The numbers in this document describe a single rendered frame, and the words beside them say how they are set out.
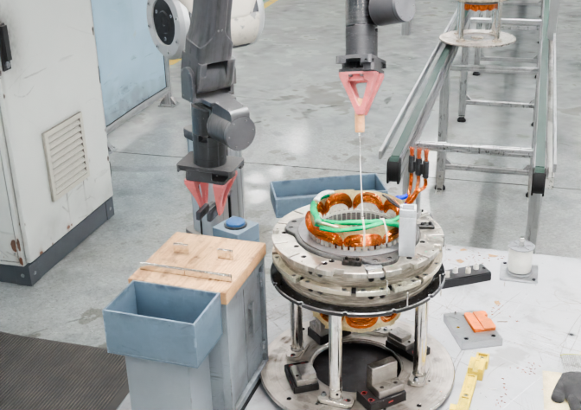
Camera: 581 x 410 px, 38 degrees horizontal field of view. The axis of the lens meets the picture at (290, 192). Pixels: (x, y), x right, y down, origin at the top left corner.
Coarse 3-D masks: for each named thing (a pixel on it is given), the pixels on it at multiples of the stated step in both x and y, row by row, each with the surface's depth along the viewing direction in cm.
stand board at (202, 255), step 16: (176, 240) 162; (192, 240) 162; (208, 240) 161; (224, 240) 161; (240, 240) 161; (160, 256) 156; (176, 256) 156; (192, 256) 155; (208, 256) 155; (240, 256) 155; (256, 256) 155; (144, 272) 150; (160, 272) 150; (224, 272) 149; (240, 272) 149; (208, 288) 144; (224, 288) 144
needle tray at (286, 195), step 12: (288, 180) 189; (300, 180) 189; (312, 180) 190; (324, 180) 190; (336, 180) 191; (348, 180) 191; (360, 180) 191; (372, 180) 192; (276, 192) 190; (288, 192) 190; (300, 192) 190; (312, 192) 191; (384, 192) 182; (276, 204) 179; (288, 204) 180; (300, 204) 180; (276, 216) 180
